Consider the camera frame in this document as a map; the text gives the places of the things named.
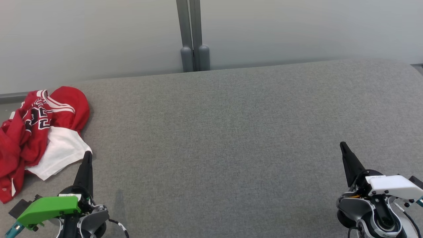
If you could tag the plain red garment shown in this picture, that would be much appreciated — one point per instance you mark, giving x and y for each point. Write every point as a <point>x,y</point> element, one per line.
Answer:
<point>16,148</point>

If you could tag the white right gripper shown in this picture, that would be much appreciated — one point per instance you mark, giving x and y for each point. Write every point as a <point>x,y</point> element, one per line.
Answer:
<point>393,185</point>

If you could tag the red Bulls 23 jersey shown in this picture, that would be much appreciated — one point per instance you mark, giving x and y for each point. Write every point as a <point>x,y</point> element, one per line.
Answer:
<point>67,102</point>

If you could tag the grey fabric sofa cushion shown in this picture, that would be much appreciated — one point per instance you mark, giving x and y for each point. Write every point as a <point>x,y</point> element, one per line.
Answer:
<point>231,132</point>

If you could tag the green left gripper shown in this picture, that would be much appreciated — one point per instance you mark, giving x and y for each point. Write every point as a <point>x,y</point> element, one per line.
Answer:
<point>46,208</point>

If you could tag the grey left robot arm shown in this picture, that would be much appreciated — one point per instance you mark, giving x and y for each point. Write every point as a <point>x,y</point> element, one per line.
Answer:
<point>94,218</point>

